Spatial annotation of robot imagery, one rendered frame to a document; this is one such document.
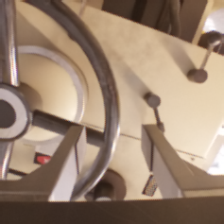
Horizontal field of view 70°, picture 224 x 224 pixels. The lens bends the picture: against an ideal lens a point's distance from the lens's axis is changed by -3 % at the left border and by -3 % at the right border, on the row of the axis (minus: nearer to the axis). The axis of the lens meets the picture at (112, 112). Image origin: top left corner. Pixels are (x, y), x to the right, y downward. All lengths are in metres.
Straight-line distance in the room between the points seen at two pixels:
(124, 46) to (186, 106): 0.25
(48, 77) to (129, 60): 0.22
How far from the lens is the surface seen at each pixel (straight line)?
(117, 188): 0.58
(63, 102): 0.36
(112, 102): 0.22
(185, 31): 1.22
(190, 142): 0.57
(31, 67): 0.37
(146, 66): 0.47
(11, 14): 0.27
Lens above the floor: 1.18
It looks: 15 degrees up
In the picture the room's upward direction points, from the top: 162 degrees counter-clockwise
